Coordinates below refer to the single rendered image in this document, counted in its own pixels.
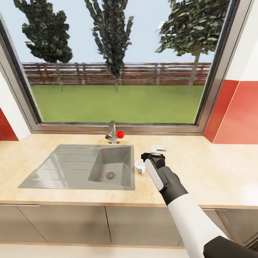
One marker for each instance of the coffee cup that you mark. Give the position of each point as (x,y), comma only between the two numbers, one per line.
(140,166)

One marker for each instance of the fixed window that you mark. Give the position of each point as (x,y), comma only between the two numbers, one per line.
(155,67)

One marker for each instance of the countertop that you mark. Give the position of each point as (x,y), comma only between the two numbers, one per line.
(217,176)
(248,150)

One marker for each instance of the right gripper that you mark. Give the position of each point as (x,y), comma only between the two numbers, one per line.
(145,156)

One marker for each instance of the drop in sink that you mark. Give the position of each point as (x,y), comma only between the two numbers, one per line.
(87,166)

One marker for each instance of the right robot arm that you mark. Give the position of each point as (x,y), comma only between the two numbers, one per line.
(201,237)

